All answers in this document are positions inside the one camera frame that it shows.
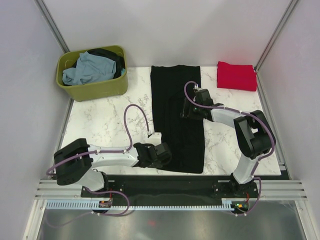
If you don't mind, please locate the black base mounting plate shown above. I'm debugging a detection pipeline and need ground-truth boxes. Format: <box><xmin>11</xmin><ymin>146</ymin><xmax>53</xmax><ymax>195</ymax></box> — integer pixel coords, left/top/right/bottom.
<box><xmin>79</xmin><ymin>174</ymin><xmax>261</xmax><ymax>207</ymax></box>

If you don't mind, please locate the slotted cable duct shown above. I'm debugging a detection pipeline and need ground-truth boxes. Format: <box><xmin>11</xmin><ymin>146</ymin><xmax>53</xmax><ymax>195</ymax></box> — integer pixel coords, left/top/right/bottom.
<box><xmin>45</xmin><ymin>199</ymin><xmax>249</xmax><ymax>211</ymax></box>

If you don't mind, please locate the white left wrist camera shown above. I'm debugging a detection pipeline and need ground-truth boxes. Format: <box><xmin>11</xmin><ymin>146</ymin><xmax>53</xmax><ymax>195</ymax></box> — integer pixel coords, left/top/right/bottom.
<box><xmin>146</xmin><ymin>132</ymin><xmax>162</xmax><ymax>146</ymax></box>

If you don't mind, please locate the olive green plastic bin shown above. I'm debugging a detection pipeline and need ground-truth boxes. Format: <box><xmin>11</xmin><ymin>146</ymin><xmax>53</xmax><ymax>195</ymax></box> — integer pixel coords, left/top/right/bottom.
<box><xmin>56</xmin><ymin>45</ymin><xmax>129</xmax><ymax>102</ymax></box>

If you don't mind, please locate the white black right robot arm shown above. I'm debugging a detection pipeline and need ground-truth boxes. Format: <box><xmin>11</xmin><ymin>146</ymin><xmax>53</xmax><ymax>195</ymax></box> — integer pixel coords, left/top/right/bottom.
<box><xmin>181</xmin><ymin>89</ymin><xmax>276</xmax><ymax>197</ymax></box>

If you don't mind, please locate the right aluminium corner post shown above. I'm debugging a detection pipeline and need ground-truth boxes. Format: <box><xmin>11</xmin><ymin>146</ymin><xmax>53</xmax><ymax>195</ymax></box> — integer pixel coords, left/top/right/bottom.
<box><xmin>252</xmin><ymin>0</ymin><xmax>301</xmax><ymax>72</ymax></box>

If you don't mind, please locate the left aluminium corner post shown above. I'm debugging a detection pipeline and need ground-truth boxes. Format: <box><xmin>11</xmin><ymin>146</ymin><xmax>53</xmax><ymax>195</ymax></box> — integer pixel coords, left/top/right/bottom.
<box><xmin>34</xmin><ymin>0</ymin><xmax>70</xmax><ymax>53</ymax></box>

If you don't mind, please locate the aluminium corner post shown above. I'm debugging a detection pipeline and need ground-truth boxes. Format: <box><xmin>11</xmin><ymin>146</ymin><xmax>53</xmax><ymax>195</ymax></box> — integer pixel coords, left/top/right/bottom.
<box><xmin>34</xmin><ymin>0</ymin><xmax>70</xmax><ymax>53</ymax></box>
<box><xmin>252</xmin><ymin>0</ymin><xmax>301</xmax><ymax>72</ymax></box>

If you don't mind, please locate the light blue t shirt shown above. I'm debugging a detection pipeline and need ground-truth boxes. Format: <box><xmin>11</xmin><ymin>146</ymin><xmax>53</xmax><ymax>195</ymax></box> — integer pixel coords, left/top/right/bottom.
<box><xmin>62</xmin><ymin>51</ymin><xmax>117</xmax><ymax>86</ymax></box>

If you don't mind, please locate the black garment in bin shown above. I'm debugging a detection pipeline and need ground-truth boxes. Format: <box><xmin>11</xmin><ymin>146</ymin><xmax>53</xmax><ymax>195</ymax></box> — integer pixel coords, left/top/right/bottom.
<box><xmin>87</xmin><ymin>48</ymin><xmax>126</xmax><ymax>79</ymax></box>

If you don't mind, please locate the aluminium front rail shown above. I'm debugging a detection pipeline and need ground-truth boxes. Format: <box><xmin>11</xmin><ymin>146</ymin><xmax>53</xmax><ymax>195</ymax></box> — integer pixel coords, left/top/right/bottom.
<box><xmin>35</xmin><ymin>180</ymin><xmax>82</xmax><ymax>200</ymax></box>

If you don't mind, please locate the black t shirt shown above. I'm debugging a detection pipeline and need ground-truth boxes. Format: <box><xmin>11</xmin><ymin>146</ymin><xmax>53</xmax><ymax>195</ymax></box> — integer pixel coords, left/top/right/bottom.
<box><xmin>150</xmin><ymin>65</ymin><xmax>205</xmax><ymax>174</ymax></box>

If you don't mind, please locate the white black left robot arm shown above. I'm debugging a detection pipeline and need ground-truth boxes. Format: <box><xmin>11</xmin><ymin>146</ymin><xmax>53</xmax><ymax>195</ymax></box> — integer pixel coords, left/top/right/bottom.
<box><xmin>53</xmin><ymin>138</ymin><xmax>172</xmax><ymax>197</ymax></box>

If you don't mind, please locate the folded red t shirt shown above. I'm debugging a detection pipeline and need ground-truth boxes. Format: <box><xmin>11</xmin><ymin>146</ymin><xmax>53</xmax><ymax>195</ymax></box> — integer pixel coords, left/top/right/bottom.
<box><xmin>217</xmin><ymin>61</ymin><xmax>258</xmax><ymax>92</ymax></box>

